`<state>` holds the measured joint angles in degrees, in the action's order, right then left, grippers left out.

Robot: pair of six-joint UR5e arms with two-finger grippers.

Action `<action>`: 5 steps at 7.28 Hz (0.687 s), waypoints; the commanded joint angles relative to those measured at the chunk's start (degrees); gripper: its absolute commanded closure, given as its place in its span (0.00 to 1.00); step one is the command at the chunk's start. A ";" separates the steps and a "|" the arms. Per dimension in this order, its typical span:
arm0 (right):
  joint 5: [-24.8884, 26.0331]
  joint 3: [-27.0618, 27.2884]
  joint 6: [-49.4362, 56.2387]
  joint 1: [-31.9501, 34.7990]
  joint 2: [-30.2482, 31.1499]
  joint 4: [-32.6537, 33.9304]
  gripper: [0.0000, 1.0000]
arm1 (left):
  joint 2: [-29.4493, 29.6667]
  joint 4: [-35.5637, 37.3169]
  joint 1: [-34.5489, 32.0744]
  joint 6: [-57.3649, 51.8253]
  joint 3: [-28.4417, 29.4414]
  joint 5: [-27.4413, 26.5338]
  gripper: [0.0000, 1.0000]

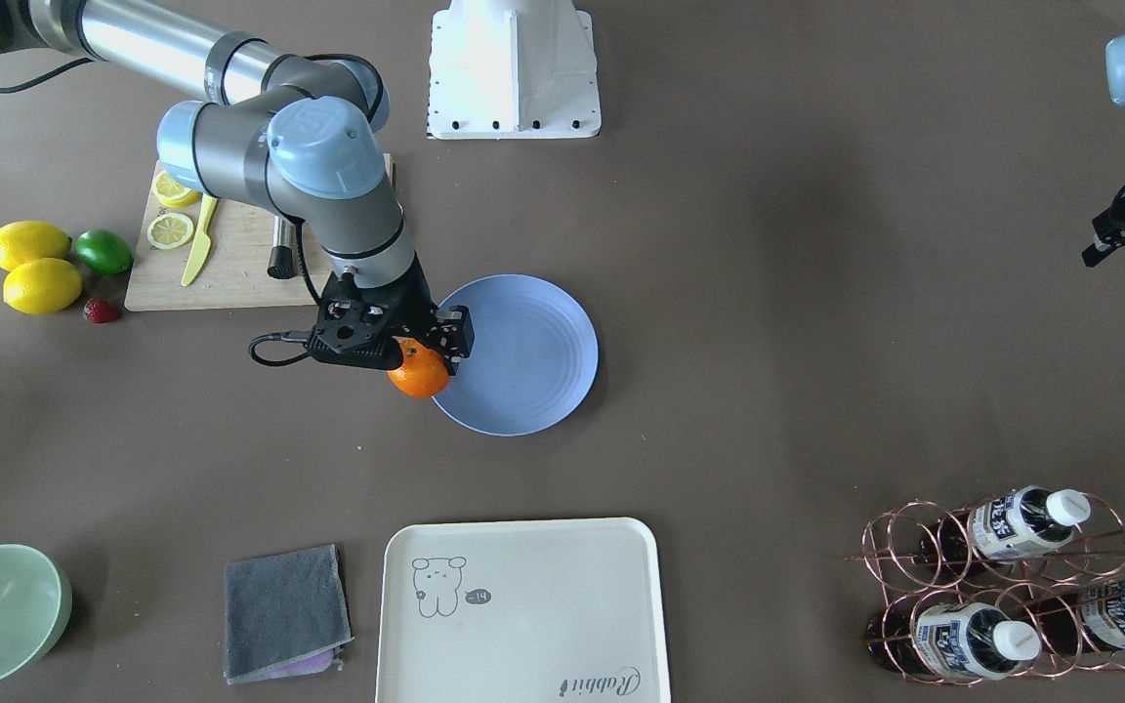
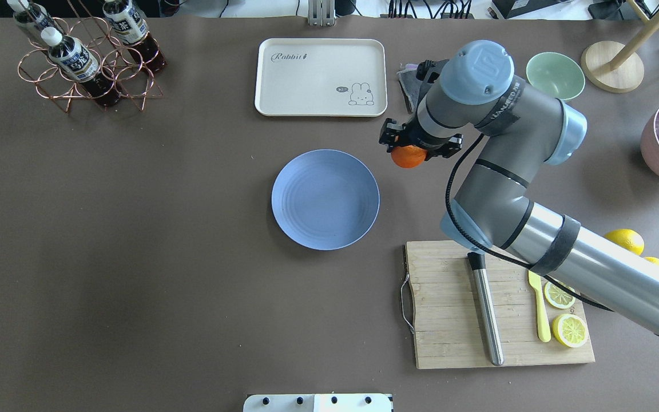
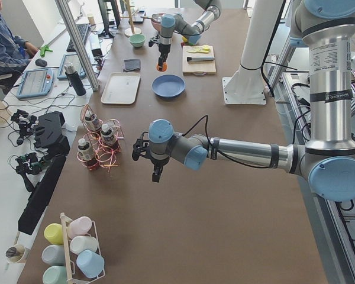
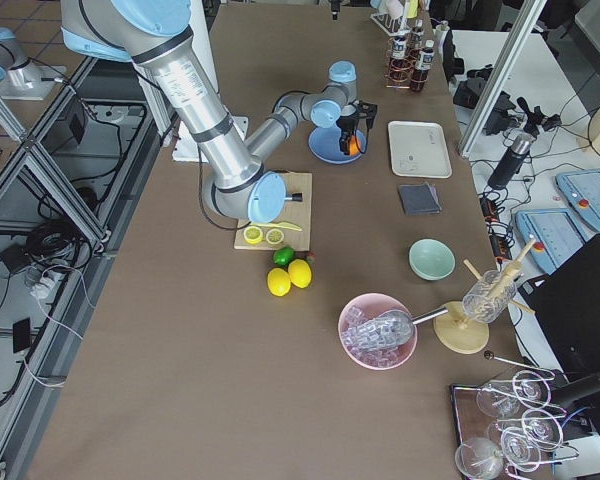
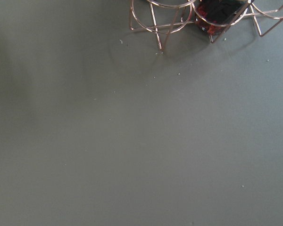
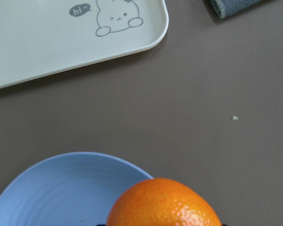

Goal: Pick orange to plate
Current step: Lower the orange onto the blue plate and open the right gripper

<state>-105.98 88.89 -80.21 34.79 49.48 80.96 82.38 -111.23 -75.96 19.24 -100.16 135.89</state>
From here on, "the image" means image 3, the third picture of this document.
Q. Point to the yellow plastic knife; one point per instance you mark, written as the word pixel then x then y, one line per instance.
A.
pixel 202 51

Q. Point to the aluminium frame post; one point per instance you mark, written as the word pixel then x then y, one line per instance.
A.
pixel 69 22

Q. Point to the blue plate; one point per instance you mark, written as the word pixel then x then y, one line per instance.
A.
pixel 168 86

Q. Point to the tea bottle front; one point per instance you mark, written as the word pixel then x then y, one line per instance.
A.
pixel 86 154

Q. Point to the lemon slice lower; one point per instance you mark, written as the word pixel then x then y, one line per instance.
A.
pixel 196 48

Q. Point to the teach pendant left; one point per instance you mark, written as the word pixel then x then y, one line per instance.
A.
pixel 37 82

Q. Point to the mint green cup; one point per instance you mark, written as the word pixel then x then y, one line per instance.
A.
pixel 55 275

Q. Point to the pink bowl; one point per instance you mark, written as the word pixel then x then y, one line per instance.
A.
pixel 156 20

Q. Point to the grey folded cloth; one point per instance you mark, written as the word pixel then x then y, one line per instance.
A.
pixel 131 65

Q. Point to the black water bottle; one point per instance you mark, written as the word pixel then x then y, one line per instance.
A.
pixel 74 79

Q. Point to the cup rack wooden handle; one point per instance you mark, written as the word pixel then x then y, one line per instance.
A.
pixel 74 274

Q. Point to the orange mandarin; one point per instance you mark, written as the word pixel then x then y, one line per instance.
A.
pixel 162 67

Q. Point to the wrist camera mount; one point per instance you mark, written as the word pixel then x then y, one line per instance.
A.
pixel 141 148
pixel 154 41

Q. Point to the wooden stand with base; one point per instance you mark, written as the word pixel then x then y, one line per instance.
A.
pixel 133 30

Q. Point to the blue cup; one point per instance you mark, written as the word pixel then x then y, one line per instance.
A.
pixel 90 263

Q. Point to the yellow cup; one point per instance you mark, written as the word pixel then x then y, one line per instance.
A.
pixel 53 234

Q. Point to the lemon slice upper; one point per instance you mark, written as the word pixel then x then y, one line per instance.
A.
pixel 206 47

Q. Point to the copper wire bottle rack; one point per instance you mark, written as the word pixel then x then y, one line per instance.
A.
pixel 105 155

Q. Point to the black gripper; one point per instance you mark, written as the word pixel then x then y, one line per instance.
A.
pixel 157 163
pixel 164 50

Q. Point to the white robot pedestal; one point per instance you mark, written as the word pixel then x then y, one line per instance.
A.
pixel 246 86

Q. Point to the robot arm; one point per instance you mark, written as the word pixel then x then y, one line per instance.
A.
pixel 171 23
pixel 327 161

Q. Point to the cream rabbit tray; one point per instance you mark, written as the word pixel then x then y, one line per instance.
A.
pixel 121 88

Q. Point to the lemon slice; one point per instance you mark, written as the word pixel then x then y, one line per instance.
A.
pixel 206 47
pixel 196 48

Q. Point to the seated person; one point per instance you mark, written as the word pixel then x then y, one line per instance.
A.
pixel 15 53

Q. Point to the steel muddler black tip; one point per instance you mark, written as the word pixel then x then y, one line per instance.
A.
pixel 200 59

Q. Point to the pink cup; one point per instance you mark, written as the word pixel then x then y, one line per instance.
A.
pixel 79 226

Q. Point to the green bowl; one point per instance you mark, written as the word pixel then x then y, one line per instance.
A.
pixel 137 40

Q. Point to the tea bottle back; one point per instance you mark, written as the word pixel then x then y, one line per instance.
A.
pixel 92 122

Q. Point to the tea bottle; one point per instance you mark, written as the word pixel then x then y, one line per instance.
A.
pixel 92 122
pixel 86 154
pixel 108 137

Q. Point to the tea bottle middle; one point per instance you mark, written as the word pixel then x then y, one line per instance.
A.
pixel 108 137

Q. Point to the black computer mouse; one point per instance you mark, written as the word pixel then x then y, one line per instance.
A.
pixel 41 63

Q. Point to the grey cup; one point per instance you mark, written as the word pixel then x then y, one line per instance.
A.
pixel 53 255

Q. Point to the white cup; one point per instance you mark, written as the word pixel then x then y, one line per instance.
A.
pixel 83 242

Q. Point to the bamboo cutting board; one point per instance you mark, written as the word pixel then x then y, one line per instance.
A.
pixel 198 68

